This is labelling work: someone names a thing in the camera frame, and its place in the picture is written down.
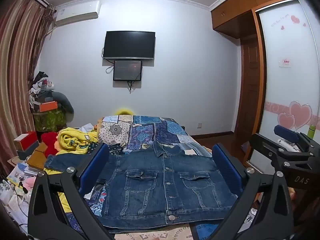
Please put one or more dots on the black wall television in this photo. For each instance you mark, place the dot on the black wall television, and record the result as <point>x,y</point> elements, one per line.
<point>128,45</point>

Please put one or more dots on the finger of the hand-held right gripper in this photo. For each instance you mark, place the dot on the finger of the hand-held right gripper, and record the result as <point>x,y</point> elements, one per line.
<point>262,142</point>
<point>287,131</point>

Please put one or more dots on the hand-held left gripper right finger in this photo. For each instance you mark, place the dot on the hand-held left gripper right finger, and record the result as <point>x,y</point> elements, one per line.
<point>226,167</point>

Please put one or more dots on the red box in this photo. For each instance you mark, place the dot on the red box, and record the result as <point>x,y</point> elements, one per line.
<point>25,140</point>

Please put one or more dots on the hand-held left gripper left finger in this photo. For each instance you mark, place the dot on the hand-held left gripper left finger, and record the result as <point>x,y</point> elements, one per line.
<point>95,166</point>

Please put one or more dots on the brown wooden box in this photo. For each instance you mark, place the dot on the brown wooden box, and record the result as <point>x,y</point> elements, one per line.
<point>37,158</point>

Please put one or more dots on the orange box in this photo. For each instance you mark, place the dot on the orange box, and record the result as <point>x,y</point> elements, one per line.
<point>47,106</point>

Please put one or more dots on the wooden door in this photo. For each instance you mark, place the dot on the wooden door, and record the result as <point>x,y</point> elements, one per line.
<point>250,92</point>

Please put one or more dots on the white label on sliding door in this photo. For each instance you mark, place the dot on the white label on sliding door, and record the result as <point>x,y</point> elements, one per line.
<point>285,62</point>

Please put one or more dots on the white air conditioner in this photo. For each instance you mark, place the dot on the white air conditioner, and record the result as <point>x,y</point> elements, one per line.
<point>77,12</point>

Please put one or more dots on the blue patchwork bedspread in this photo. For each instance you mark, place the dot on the blue patchwork bedspread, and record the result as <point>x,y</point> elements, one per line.
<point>155,132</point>

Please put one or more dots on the striped brown curtain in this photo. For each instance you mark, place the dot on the striped brown curtain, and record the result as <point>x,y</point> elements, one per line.
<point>17,67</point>

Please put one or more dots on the wooden overhead cabinet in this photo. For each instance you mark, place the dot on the wooden overhead cabinet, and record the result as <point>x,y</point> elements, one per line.
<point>237,10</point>

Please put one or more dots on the blue denim jacket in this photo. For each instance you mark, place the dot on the blue denim jacket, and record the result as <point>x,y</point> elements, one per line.
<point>150,187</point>

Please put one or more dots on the grey box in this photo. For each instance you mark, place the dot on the grey box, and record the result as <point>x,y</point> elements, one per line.
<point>27,152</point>

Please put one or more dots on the red plush toy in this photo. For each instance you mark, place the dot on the red plush toy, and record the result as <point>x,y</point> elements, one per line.
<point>48,142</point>

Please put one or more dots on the pile of papers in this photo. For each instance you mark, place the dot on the pile of papers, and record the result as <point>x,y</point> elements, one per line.
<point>12,192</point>

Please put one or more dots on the dark dotted cloth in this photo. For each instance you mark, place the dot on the dark dotted cloth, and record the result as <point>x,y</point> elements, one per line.
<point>113,148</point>

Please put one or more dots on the white sliding door pink hearts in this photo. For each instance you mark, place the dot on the white sliding door pink hearts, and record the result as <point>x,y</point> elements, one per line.
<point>285,92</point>

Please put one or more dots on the green bottle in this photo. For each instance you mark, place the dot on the green bottle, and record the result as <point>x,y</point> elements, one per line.
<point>312,131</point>

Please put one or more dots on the small black wall monitor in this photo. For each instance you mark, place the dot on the small black wall monitor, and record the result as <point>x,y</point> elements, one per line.
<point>127,70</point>

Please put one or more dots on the pile of mixed clothes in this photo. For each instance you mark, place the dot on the pile of mixed clothes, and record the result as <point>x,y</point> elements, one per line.
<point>40,87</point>

